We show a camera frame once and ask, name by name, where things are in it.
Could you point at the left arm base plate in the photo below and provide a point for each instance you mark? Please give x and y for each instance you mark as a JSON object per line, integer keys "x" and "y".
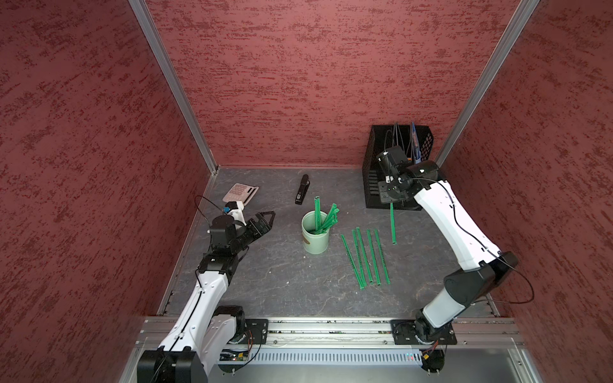
{"x": 256, "y": 332}

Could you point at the black stapler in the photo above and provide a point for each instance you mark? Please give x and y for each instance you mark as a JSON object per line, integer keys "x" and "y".
{"x": 303, "y": 188}

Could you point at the pale green storage cup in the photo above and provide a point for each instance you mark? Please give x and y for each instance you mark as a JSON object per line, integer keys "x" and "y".
{"x": 314, "y": 244}

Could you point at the left aluminium corner post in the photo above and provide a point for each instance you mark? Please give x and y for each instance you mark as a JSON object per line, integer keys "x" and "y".
{"x": 153, "y": 37}

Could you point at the aluminium corner post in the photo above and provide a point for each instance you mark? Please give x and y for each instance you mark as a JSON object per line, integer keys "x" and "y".
{"x": 153, "y": 37}
{"x": 511, "y": 33}

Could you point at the green straw upright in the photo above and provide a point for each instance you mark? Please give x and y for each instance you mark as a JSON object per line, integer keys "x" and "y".
{"x": 317, "y": 215}

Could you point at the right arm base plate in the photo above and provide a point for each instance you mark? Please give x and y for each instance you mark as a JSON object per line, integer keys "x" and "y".
{"x": 405, "y": 333}

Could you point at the black mesh file organizer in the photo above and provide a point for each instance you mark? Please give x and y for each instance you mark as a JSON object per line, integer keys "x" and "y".
{"x": 381, "y": 138}

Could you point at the green straw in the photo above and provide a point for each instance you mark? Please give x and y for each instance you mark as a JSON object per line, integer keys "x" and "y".
{"x": 373, "y": 257}
{"x": 353, "y": 266}
{"x": 365, "y": 261}
{"x": 382, "y": 257}
{"x": 317, "y": 215}
{"x": 358, "y": 255}
{"x": 330, "y": 221}
{"x": 392, "y": 225}

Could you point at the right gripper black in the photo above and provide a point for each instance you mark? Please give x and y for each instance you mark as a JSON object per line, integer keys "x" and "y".
{"x": 385, "y": 197}

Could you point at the light blue folder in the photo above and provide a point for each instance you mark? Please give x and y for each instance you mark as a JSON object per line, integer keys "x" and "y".
{"x": 416, "y": 147}

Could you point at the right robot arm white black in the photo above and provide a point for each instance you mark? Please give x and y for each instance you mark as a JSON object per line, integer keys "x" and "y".
{"x": 483, "y": 266}

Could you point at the aluminium mounting rail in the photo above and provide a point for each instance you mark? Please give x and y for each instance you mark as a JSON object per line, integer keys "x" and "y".
{"x": 470, "y": 333}

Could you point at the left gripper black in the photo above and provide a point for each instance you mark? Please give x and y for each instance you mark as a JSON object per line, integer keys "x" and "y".
{"x": 253, "y": 225}

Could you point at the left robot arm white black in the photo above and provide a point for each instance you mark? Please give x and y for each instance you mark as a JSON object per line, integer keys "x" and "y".
{"x": 204, "y": 328}

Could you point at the right aluminium corner post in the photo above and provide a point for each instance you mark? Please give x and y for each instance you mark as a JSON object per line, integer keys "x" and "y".
{"x": 511, "y": 33}

